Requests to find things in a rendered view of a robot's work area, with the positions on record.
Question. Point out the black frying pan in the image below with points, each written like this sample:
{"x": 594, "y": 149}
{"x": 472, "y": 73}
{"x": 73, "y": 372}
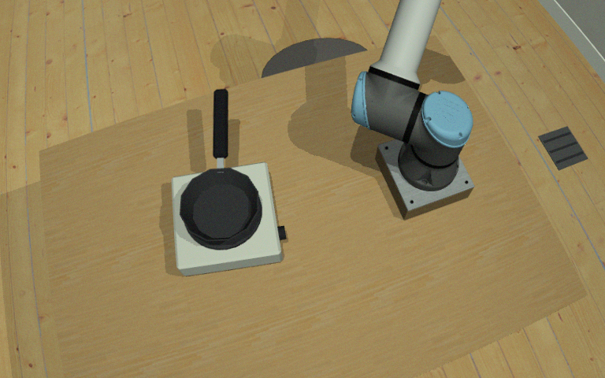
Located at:
{"x": 220, "y": 202}

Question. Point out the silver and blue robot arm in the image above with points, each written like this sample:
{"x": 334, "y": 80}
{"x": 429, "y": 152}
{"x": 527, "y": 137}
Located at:
{"x": 434, "y": 127}

